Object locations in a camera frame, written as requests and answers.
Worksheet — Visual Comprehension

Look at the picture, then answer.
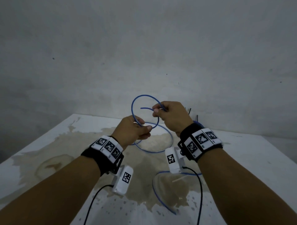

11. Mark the blue cable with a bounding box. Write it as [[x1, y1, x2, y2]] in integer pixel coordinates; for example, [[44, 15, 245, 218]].
[[131, 94, 205, 215]]

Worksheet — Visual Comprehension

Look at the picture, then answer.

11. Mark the person's left hand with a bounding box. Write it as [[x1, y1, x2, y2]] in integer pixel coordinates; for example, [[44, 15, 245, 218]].
[[111, 115, 153, 151]]

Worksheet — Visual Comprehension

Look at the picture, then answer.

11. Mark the person's right forearm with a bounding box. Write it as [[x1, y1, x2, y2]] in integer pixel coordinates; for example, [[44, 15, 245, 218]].
[[197, 148, 297, 225]]

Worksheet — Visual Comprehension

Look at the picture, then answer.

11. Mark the person's left forearm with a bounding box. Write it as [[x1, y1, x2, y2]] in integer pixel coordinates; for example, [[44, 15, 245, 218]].
[[0, 155, 101, 225]]

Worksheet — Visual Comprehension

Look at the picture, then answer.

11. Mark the white cable tie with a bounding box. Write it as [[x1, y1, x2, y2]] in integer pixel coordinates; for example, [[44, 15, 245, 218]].
[[173, 175, 189, 184]]

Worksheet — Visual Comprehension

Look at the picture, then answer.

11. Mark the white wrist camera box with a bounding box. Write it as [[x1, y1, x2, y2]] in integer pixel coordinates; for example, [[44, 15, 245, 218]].
[[112, 165, 134, 195], [164, 147, 186, 174]]

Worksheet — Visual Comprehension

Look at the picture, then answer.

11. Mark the thin black camera cable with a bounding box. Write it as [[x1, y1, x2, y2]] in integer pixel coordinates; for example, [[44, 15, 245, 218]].
[[182, 166, 204, 225], [83, 184, 114, 225]]

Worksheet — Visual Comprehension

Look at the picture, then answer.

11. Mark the black wristband with marker tags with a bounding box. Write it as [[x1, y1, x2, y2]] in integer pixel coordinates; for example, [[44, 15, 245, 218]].
[[177, 123, 223, 163], [80, 135, 125, 177]]

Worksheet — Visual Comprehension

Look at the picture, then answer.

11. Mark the person's right hand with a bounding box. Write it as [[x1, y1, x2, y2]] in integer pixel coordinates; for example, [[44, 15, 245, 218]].
[[152, 101, 194, 137]]

